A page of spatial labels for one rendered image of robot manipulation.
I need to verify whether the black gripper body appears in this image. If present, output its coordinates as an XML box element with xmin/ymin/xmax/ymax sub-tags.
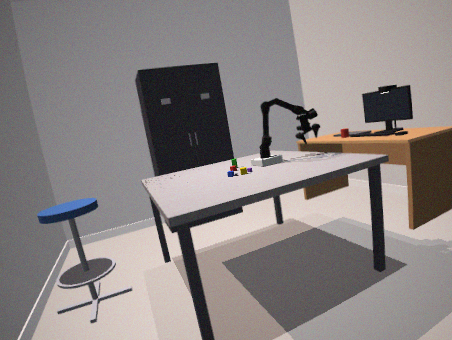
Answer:
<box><xmin>295</xmin><ymin>122</ymin><xmax>320</xmax><ymax>139</ymax></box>

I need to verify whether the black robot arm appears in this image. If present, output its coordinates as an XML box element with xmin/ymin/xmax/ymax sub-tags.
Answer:
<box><xmin>259</xmin><ymin>98</ymin><xmax>317</xmax><ymax>158</ymax></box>

